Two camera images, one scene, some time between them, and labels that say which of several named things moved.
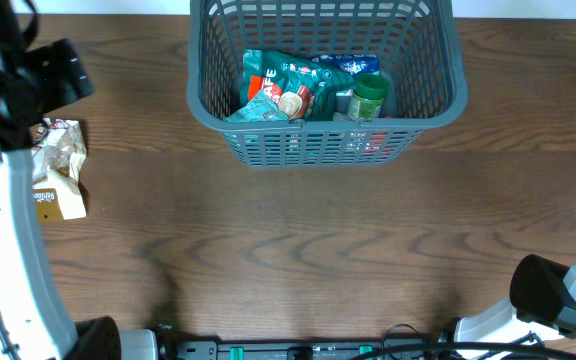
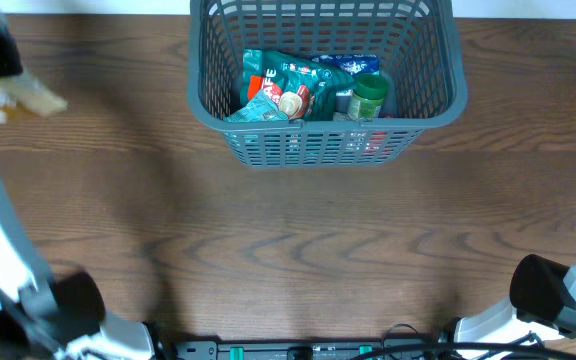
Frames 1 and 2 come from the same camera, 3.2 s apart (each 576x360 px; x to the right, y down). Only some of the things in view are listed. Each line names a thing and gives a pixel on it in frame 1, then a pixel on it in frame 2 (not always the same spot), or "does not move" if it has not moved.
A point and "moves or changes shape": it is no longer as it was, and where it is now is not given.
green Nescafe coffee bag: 305,90 does not move
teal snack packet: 261,109 does not move
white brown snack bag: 58,150 moves or changes shape
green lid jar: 367,99 does not move
